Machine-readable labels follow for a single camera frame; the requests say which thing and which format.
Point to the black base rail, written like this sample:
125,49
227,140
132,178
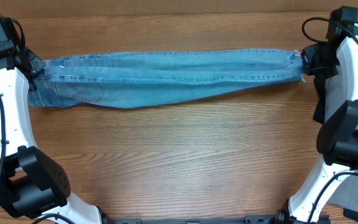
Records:
197,221

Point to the light blue denim jeans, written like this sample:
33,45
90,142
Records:
140,79

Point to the grey folded garment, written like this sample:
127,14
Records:
341,135

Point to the black garment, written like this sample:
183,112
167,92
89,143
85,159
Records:
319,84

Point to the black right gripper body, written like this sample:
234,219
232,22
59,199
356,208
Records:
312,59

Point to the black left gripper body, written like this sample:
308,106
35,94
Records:
38,63

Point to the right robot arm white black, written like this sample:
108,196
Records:
306,205

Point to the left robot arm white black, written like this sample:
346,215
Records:
32,184

